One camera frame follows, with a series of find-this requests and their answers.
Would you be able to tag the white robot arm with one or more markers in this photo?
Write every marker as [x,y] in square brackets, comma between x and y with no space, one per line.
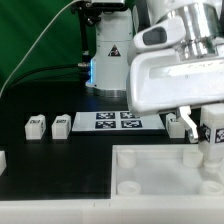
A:
[116,26]

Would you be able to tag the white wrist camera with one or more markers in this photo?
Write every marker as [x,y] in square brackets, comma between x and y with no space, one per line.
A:
[160,36]

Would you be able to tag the white left obstacle block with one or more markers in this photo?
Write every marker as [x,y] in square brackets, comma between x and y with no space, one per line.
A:
[3,163]

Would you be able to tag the white front border rail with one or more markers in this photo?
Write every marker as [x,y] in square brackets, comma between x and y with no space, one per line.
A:
[204,210]

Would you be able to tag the white square table top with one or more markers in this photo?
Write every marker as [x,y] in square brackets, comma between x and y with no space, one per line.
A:
[161,171]

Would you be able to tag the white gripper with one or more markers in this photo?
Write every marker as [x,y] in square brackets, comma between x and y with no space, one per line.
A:
[160,82]

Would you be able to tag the white sheet with markers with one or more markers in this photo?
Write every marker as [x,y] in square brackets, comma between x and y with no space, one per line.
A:
[114,121]

